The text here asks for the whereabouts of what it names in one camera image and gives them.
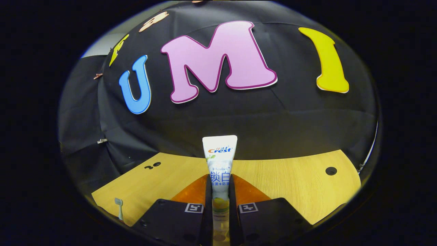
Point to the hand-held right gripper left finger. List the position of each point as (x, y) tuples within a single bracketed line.
[(208, 194)]

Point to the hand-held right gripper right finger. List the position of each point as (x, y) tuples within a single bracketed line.
[(233, 194)]

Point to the white toothpaste tube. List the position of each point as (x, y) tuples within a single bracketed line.
[(220, 160)]

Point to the pale green toothbrush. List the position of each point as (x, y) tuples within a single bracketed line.
[(119, 205)]

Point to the black backdrop cloth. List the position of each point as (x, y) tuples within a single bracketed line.
[(256, 112)]

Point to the silver cloth clip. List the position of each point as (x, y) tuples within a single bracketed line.
[(102, 140)]

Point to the copper cloth clip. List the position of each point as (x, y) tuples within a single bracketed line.
[(98, 76)]

